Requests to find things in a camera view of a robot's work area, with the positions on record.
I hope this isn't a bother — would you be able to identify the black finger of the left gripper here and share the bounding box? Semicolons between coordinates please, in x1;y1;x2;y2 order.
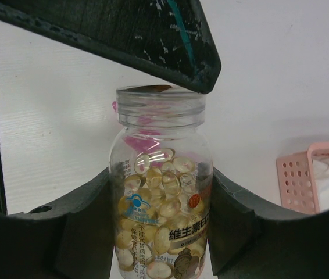
0;1;221;94

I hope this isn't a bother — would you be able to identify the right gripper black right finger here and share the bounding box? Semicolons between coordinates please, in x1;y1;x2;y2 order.
208;170;329;278

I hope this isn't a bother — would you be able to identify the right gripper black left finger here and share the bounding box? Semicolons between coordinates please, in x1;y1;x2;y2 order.
0;170;113;278

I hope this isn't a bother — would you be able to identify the pink weekly pill organizer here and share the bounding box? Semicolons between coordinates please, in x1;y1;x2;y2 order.
111;100;194;163

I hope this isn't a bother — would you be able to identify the amber pill bottle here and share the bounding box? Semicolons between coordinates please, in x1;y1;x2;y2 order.
109;85;213;278

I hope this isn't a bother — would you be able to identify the pink plastic basket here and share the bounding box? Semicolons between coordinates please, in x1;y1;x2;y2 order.
276;141;329;214

